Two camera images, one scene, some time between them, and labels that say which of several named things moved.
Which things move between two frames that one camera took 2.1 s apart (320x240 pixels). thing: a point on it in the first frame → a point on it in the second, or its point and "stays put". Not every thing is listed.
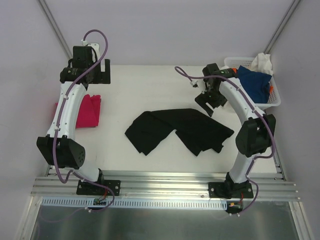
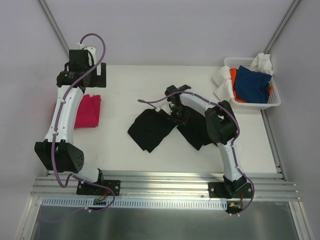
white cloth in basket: (261, 63) stays put
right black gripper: (210, 100) → (180, 116)
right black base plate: (228, 190) stays put
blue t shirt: (255, 83) stays put
